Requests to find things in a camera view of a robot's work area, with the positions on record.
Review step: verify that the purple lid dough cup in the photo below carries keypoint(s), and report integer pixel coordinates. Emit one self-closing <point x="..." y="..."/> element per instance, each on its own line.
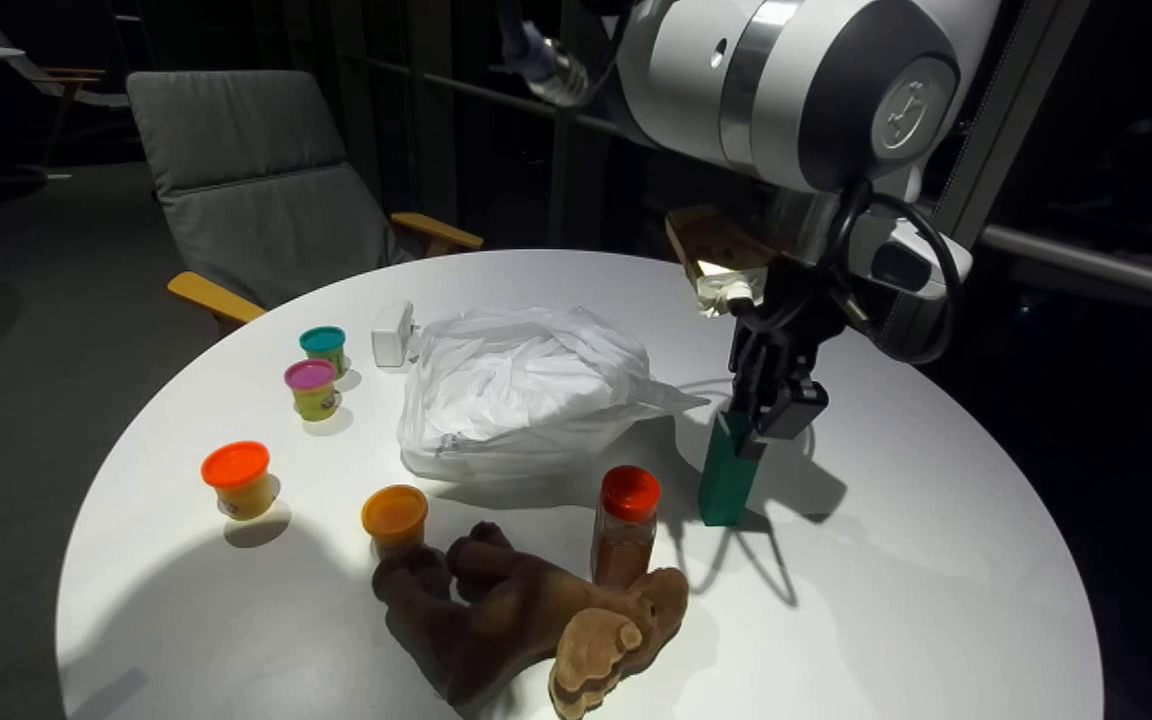
<point x="312" y="389"/>

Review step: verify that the brown plush toy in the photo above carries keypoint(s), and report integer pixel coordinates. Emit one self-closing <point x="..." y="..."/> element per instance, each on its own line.
<point x="479" y="615"/>

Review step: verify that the grey armchair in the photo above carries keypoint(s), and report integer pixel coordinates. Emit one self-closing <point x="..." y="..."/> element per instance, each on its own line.
<point x="256" y="190"/>

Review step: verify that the white plastic bag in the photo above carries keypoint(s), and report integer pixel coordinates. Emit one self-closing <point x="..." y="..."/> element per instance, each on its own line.
<point x="525" y="394"/>

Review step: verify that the metal window railing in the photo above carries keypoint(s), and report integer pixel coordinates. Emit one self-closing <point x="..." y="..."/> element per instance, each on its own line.
<point x="1110" y="264"/>

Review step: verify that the green rectangular box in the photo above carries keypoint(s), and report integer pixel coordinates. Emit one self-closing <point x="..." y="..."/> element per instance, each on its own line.
<point x="728" y="469"/>

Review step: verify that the brown jar red lid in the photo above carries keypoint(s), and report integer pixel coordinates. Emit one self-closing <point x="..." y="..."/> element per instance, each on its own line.
<point x="626" y="524"/>

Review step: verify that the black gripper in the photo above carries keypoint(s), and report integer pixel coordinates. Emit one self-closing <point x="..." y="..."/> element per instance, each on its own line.
<point x="775" y="358"/>

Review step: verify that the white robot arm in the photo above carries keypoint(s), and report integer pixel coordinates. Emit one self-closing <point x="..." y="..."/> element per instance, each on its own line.
<point x="837" y="106"/>

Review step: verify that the teal lid dough cup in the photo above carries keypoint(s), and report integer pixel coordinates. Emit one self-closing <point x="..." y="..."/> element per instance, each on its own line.
<point x="326" y="345"/>

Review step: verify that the orange lid dough cup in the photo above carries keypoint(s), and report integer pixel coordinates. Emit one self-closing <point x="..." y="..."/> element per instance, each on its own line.
<point x="238" y="472"/>

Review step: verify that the yellow lid dough cup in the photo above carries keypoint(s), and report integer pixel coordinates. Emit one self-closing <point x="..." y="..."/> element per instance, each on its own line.
<point x="392" y="518"/>

